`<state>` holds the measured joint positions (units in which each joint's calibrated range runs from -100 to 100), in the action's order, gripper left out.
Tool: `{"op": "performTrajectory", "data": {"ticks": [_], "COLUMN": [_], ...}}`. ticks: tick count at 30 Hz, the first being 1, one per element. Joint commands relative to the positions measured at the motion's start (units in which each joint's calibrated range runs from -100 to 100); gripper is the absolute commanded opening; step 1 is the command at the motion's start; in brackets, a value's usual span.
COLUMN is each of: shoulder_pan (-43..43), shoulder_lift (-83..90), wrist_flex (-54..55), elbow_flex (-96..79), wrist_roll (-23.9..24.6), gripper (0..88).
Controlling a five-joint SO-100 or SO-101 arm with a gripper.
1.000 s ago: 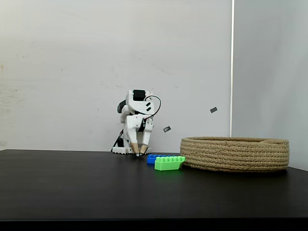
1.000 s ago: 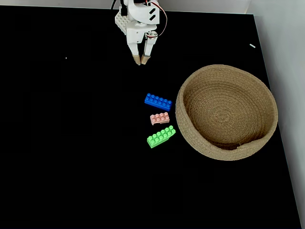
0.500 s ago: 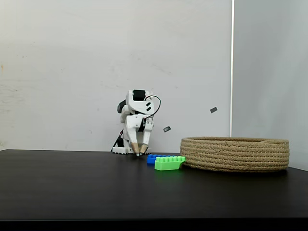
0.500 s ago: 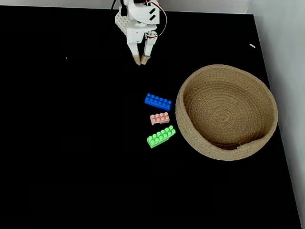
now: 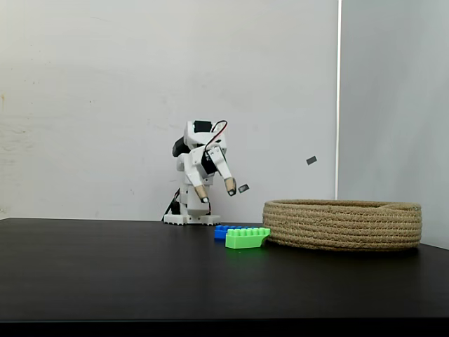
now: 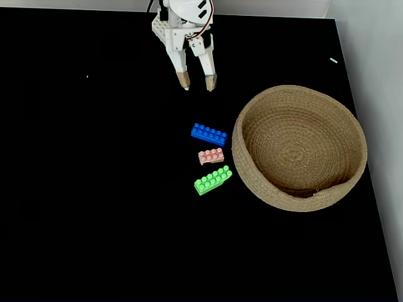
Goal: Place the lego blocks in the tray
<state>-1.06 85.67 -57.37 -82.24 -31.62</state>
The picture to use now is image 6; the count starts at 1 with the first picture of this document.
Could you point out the green lego block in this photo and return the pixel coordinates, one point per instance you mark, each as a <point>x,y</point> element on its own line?
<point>212,181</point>

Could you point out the small white tape scrap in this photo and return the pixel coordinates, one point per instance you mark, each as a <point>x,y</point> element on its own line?
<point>333,60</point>

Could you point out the pink lego block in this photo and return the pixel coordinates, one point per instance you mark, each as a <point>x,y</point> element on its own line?
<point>211,156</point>

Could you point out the blue lego block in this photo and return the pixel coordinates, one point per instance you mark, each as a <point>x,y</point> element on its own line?
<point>209,134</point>

